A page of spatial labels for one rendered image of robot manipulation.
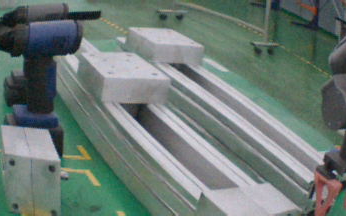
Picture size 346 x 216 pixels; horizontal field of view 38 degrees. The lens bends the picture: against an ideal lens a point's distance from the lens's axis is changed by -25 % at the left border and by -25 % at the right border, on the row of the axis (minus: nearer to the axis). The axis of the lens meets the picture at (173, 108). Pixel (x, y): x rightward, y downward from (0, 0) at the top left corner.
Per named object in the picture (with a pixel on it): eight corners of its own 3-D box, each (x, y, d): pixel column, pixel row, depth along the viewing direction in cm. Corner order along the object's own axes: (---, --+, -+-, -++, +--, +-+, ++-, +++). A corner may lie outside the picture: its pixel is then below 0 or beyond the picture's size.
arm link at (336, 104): (365, 41, 72) (338, 63, 78) (329, 29, 65) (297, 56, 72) (388, 111, 68) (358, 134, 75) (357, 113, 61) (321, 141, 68)
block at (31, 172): (77, 223, 72) (77, 163, 69) (9, 211, 67) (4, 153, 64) (61, 190, 80) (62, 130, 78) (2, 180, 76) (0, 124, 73)
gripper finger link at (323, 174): (298, 212, 77) (318, 156, 74) (326, 204, 80) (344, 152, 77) (317, 228, 71) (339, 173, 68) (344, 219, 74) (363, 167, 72)
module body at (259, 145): (328, 215, 84) (345, 172, 82) (291, 227, 80) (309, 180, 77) (148, 71, 152) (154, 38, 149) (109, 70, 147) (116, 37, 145)
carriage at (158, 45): (199, 78, 131) (204, 46, 129) (148, 75, 126) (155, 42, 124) (166, 56, 144) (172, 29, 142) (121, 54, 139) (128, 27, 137)
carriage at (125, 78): (163, 121, 101) (171, 78, 99) (98, 119, 96) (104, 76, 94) (126, 88, 115) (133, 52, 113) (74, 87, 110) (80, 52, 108)
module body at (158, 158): (246, 238, 76) (265, 189, 73) (183, 247, 71) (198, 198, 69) (77, 70, 143) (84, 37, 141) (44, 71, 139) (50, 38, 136)
